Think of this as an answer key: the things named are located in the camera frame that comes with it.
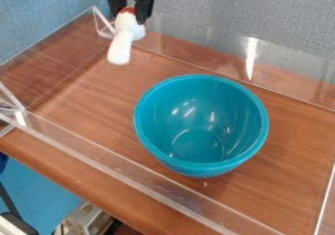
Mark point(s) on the white plush mushroom brown cap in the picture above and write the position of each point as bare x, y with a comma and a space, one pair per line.
119, 50

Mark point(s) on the blue plastic bowl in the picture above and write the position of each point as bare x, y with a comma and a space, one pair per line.
202, 124

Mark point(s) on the clear acrylic back barrier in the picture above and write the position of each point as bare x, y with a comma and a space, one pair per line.
287, 71

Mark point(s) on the clear acrylic barrier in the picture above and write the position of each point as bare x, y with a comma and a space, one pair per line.
287, 71
212, 214

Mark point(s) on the white device under table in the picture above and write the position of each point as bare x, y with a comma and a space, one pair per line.
86, 220

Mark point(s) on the clear acrylic front barrier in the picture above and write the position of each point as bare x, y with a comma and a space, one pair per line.
212, 214

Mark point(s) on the black stand leg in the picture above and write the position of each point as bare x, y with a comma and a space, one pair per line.
12, 225

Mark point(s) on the clear acrylic corner bracket back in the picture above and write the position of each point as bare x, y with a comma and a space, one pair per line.
104, 25

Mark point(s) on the clear acrylic corner bracket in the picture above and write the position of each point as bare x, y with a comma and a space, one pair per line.
12, 111
104, 25

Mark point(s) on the clear acrylic corner bracket left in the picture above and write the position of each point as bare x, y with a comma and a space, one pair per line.
12, 111

